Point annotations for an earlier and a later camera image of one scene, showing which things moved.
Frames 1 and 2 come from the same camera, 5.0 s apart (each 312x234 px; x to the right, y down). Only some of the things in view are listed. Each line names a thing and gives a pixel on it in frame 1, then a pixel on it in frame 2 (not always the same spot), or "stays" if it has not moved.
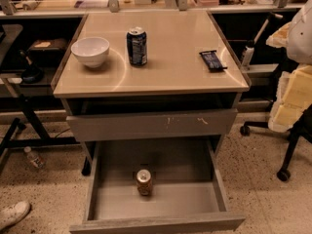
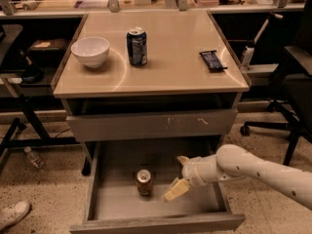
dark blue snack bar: (213, 61) stays
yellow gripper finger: (293, 97) → (198, 171)
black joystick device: (31, 74) stays
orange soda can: (143, 182) stays
